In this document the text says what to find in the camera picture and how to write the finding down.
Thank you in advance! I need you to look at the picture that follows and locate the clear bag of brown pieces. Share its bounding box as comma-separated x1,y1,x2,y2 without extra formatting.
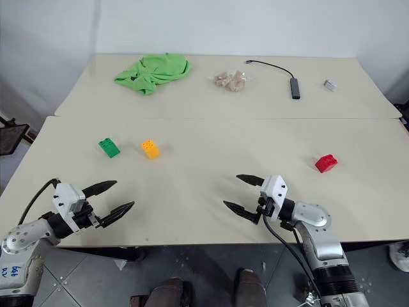
207,68,254,94

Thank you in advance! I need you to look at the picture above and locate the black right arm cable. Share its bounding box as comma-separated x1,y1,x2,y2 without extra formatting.
261,213,324,300

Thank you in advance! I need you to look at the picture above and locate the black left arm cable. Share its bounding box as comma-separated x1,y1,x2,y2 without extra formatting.
17,178,62,225

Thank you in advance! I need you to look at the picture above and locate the red toy block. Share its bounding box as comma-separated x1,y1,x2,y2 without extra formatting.
314,153,341,175

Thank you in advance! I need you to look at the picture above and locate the grey usb hub with cable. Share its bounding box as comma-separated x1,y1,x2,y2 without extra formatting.
244,59,303,101

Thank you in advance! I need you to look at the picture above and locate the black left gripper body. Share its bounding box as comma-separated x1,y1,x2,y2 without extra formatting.
72,203,104,232

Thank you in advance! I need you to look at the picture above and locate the black object at wall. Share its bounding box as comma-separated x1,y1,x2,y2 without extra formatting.
395,101,409,132

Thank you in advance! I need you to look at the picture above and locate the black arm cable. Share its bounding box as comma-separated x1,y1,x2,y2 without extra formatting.
17,178,62,225
261,213,324,300

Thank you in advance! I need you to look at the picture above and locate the green toy block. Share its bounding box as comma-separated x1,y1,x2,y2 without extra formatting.
97,137,123,159

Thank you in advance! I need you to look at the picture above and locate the white shoe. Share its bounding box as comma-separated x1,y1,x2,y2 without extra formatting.
389,240,409,273

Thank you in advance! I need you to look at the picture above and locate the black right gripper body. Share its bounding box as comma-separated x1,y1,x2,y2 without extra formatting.
255,195,277,225

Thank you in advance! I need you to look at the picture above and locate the yellow toy block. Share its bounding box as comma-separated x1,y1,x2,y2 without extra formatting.
140,139,162,161

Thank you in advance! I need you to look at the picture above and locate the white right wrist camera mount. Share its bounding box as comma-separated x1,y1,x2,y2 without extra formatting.
259,174,290,222

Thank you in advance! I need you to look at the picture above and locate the dark brown rounded shape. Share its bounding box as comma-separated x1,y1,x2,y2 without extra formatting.
234,268,267,307
148,277,193,307

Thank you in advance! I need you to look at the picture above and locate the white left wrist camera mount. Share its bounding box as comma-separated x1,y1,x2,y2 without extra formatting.
52,182,88,233

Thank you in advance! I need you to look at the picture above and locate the green crumpled cloth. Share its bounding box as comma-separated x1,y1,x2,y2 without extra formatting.
114,52,194,97

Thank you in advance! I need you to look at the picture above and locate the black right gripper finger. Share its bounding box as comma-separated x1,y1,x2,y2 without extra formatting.
235,173,266,188
222,200,261,225

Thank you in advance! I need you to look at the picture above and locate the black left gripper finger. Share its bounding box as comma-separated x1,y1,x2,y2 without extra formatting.
82,180,118,200
95,201,136,229

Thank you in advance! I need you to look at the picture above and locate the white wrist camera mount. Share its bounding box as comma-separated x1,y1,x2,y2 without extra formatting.
52,182,88,233
259,174,290,222

